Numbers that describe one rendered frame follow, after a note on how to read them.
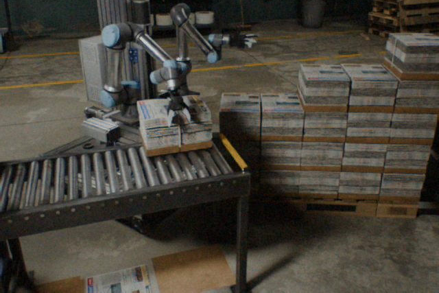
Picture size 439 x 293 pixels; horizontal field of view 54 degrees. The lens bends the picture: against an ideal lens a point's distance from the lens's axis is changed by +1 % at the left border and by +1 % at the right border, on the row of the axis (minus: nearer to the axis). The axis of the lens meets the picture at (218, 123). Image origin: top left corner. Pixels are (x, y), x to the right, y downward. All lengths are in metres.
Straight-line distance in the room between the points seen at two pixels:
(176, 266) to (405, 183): 1.70
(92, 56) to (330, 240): 2.10
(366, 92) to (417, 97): 0.32
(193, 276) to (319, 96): 1.41
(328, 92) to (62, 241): 2.07
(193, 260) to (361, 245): 1.14
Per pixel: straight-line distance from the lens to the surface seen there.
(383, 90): 2.99
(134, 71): 3.06
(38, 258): 3.15
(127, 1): 2.96
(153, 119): 2.30
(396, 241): 3.27
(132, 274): 2.85
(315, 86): 2.88
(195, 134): 2.39
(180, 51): 3.27
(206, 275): 2.80
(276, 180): 3.16
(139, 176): 2.23
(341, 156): 3.12
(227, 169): 2.24
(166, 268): 2.86
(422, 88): 3.07
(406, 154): 3.23
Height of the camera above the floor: 1.93
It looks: 24 degrees down
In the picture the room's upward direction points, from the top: straight up
